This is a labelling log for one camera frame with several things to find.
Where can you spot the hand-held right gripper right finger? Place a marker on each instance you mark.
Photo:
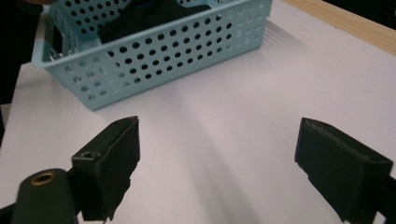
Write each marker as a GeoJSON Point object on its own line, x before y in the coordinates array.
{"type": "Point", "coordinates": [339, 174]}

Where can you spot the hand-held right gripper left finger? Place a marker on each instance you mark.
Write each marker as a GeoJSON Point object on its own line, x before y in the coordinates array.
{"type": "Point", "coordinates": [107, 168]}

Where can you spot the light blue plastic basket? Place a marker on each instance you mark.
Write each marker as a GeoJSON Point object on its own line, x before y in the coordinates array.
{"type": "Point", "coordinates": [162, 56]}

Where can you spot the black cloth blue stripe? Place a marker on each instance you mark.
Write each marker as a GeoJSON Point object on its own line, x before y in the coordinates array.
{"type": "Point", "coordinates": [149, 18]}

